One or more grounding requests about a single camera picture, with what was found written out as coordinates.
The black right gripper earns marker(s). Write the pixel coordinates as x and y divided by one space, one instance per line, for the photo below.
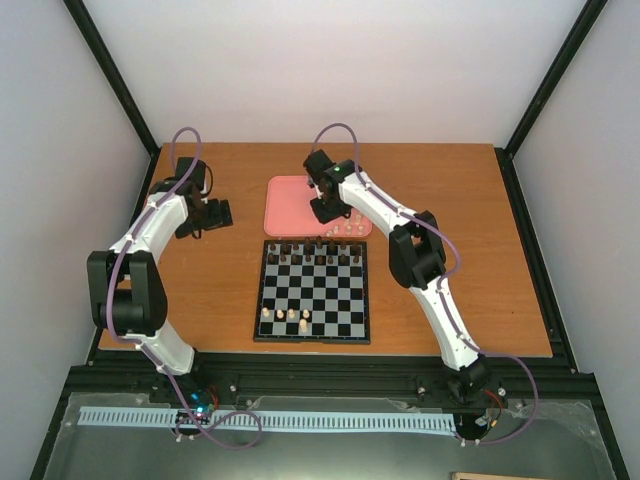
324 217

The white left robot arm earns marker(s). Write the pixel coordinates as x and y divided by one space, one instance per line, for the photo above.
127 296

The light blue cable duct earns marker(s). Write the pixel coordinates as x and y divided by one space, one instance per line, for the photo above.
277 421

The black white chess board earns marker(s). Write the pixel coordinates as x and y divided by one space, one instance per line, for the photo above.
329 279

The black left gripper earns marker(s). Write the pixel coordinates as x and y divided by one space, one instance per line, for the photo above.
218 220

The black aluminium frame post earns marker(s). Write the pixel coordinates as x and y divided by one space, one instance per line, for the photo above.
98 48

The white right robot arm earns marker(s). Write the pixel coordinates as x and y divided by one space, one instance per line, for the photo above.
417 261

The pink plastic tray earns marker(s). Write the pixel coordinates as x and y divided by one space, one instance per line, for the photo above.
288 213

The black right frame post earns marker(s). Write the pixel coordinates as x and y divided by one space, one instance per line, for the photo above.
572 43

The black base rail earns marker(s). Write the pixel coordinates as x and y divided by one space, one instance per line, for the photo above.
417 381

